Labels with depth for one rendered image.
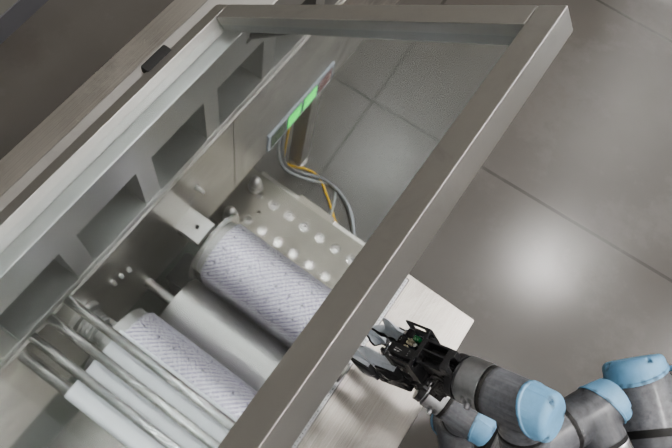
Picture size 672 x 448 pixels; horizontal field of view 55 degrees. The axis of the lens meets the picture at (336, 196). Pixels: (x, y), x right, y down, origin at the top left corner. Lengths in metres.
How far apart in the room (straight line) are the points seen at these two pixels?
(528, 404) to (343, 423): 0.68
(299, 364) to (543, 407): 0.57
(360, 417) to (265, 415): 1.13
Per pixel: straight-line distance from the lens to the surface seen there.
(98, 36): 3.10
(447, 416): 1.39
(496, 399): 1.01
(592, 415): 1.12
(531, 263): 2.83
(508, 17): 0.67
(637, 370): 1.34
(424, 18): 0.72
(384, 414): 1.60
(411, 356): 1.06
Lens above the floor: 2.46
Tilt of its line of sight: 66 degrees down
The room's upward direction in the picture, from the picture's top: 19 degrees clockwise
